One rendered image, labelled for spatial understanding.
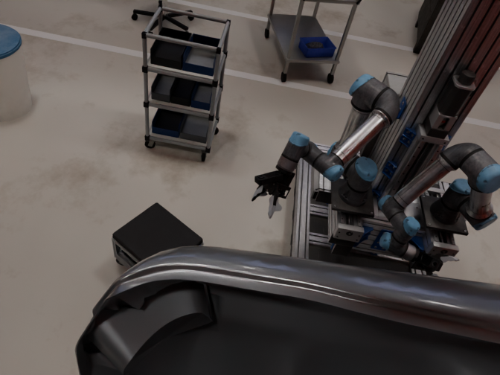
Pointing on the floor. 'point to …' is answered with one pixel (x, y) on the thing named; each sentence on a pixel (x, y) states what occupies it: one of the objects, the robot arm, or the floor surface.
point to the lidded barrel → (13, 77)
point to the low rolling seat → (151, 236)
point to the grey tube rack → (184, 83)
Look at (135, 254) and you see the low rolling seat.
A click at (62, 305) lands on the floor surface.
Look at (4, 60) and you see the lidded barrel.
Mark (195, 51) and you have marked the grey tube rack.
